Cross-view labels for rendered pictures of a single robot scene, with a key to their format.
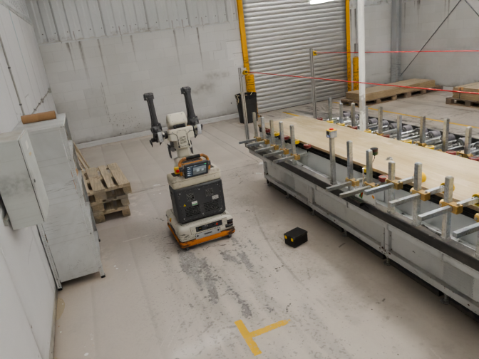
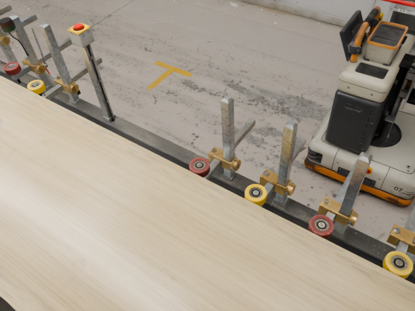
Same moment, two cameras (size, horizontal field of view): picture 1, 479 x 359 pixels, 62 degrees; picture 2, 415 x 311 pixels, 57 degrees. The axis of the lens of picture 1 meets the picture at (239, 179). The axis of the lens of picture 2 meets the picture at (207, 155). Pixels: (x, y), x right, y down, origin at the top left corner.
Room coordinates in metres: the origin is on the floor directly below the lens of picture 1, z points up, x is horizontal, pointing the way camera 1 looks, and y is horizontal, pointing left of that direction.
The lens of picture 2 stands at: (4.98, -1.26, 2.03)
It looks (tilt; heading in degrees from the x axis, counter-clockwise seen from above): 48 degrees down; 148
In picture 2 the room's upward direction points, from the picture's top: 5 degrees counter-clockwise
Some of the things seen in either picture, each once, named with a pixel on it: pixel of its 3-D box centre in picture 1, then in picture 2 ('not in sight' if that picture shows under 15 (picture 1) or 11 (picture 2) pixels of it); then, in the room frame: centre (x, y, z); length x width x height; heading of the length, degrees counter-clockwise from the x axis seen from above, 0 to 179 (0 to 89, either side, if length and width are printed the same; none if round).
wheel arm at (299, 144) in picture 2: (281, 152); (279, 173); (4.32, -0.51, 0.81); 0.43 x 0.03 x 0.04; 109
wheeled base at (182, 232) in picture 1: (199, 221); (372, 144); (4.16, 0.52, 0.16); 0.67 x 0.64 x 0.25; 20
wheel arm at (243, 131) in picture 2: (291, 157); (227, 150); (4.08, -0.59, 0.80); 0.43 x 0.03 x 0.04; 109
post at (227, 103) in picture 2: (293, 146); (228, 144); (4.14, -0.62, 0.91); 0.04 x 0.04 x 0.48; 19
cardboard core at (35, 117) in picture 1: (38, 117); not in sight; (3.93, 1.86, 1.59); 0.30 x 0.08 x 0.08; 109
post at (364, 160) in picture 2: (272, 139); (349, 200); (4.61, -0.46, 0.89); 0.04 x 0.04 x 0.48; 19
